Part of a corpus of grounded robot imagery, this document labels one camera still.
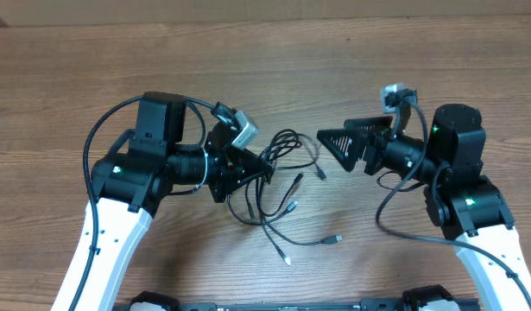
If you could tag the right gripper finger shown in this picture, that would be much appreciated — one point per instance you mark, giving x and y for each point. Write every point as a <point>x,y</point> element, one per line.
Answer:
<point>347,146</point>
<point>369,123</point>

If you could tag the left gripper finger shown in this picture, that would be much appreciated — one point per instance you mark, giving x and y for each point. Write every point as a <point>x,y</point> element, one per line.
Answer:
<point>236,183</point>
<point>253,162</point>

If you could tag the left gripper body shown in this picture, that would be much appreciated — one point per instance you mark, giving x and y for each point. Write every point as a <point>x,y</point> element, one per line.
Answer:
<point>219,174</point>

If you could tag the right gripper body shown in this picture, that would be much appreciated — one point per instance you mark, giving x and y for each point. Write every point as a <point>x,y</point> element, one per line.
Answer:
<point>377,144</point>

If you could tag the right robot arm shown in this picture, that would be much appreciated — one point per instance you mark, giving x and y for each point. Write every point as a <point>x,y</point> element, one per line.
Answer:
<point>469,209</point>

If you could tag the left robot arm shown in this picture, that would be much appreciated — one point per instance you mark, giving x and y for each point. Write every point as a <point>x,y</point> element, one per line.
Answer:
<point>177,140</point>

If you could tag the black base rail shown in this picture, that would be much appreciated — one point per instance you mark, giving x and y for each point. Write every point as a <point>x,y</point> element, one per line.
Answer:
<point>431,297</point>

